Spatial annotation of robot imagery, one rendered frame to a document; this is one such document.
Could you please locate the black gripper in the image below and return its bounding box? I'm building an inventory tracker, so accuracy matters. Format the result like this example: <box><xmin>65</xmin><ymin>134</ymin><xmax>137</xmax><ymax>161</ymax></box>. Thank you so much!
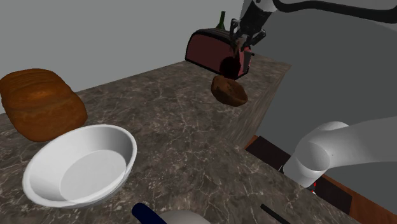
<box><xmin>229</xmin><ymin>2</ymin><xmax>271</xmax><ymax>52</ymax></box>

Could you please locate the dark blue cylinder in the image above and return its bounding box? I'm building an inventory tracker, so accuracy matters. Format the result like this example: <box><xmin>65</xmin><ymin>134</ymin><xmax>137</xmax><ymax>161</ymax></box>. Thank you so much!
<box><xmin>131</xmin><ymin>202</ymin><xmax>168</xmax><ymax>224</ymax></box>

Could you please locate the thin black stick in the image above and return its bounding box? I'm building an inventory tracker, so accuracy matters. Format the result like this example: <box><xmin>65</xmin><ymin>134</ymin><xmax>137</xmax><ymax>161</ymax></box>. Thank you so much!
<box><xmin>260</xmin><ymin>203</ymin><xmax>291</xmax><ymax>224</ymax></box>

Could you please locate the dark red toaster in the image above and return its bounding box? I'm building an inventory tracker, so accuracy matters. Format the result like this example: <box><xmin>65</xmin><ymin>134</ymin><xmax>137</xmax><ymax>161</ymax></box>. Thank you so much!
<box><xmin>185</xmin><ymin>27</ymin><xmax>256</xmax><ymax>80</ymax></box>

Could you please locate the white bowl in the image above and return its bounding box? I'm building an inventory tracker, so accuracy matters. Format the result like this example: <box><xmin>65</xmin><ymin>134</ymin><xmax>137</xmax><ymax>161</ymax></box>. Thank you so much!
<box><xmin>22</xmin><ymin>123</ymin><xmax>138</xmax><ymax>209</ymax></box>

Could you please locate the brown bread loaf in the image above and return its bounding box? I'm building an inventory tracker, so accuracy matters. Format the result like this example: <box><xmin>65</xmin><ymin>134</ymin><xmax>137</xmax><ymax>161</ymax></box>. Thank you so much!
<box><xmin>0</xmin><ymin>68</ymin><xmax>89</xmax><ymax>143</ymax></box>

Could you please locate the green glass bottle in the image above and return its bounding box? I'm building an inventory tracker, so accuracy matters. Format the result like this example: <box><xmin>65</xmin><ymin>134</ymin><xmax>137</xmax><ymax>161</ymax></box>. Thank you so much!
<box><xmin>216</xmin><ymin>10</ymin><xmax>227</xmax><ymax>31</ymax></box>

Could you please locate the brown wooden bowl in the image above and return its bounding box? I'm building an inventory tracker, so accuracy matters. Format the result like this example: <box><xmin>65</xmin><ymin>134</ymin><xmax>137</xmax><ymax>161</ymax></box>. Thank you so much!
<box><xmin>211</xmin><ymin>76</ymin><xmax>249</xmax><ymax>108</ymax></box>

